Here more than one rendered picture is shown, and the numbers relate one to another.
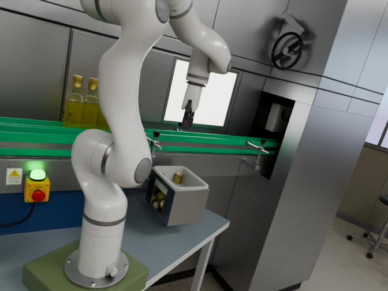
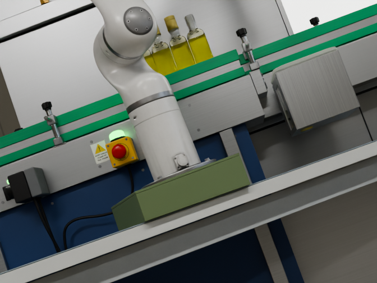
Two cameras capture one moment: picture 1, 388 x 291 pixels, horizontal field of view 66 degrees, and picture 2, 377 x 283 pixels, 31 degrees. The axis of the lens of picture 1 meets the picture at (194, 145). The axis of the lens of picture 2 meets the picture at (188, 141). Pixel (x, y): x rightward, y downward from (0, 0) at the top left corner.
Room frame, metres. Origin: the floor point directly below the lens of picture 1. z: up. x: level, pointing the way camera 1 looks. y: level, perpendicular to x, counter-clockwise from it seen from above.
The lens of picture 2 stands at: (-0.44, -0.88, 0.72)
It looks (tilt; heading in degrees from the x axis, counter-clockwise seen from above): 6 degrees up; 40
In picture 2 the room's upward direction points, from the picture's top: 20 degrees counter-clockwise
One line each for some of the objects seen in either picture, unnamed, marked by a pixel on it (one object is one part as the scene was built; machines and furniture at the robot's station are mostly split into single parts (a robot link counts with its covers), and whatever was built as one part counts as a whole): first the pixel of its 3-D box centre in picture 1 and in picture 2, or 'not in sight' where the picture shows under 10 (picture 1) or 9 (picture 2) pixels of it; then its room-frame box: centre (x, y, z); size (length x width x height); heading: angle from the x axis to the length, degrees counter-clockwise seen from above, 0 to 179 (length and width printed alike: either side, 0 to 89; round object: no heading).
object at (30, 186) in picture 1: (36, 189); (123, 153); (0.91, 0.48, 0.96); 0.07 x 0.07 x 0.07; 36
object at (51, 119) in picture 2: not in sight; (50, 123); (0.83, 0.63, 1.11); 0.07 x 0.04 x 0.13; 36
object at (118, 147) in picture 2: (38, 194); (119, 151); (0.88, 0.45, 0.96); 0.04 x 0.03 x 0.04; 126
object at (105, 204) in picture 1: (101, 172); (129, 64); (0.79, 0.24, 1.13); 0.19 x 0.12 x 0.24; 66
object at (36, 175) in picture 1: (37, 174); (116, 136); (0.92, 0.48, 1.01); 0.05 x 0.05 x 0.03
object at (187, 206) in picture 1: (172, 191); (312, 97); (1.23, 0.04, 0.92); 0.27 x 0.17 x 0.15; 36
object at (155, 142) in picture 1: (151, 143); (248, 51); (1.22, 0.18, 1.12); 0.17 x 0.03 x 0.12; 36
